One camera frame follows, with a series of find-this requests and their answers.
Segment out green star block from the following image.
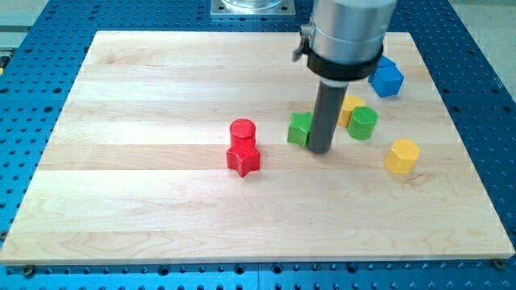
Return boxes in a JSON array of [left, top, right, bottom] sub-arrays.
[[287, 111, 313, 148]]

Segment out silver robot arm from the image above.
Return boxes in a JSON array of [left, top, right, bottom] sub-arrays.
[[292, 0, 397, 82]]

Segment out red star block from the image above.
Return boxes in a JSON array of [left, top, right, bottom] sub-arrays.
[[227, 140, 260, 178]]

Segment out red cylinder block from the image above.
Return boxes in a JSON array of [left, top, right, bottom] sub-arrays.
[[230, 118, 256, 146]]

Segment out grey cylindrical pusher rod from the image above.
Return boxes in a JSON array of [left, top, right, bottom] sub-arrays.
[[307, 78, 348, 154]]

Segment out yellow block behind rod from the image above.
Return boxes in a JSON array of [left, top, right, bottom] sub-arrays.
[[338, 95, 366, 127]]

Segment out green cylinder block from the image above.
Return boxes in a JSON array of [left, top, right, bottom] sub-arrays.
[[347, 106, 378, 140]]

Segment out wooden board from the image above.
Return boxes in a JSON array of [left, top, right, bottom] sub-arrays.
[[1, 31, 514, 265]]

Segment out yellow hexagon block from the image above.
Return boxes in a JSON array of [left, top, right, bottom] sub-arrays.
[[385, 139, 421, 174]]

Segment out blue block behind cube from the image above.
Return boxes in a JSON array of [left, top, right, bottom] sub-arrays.
[[368, 55, 397, 83]]

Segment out left board clamp screw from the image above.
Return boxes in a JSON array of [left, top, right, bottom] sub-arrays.
[[20, 265, 35, 278]]

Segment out board clamp screw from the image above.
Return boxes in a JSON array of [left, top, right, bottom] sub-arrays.
[[493, 259, 506, 270], [20, 265, 35, 278]]

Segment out right board clamp screw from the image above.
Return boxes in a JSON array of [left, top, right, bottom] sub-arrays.
[[493, 259, 506, 270]]

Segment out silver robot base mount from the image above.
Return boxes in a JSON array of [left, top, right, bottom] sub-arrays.
[[210, 0, 296, 16]]

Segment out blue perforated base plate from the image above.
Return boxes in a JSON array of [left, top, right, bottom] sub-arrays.
[[1, 1, 515, 289]]

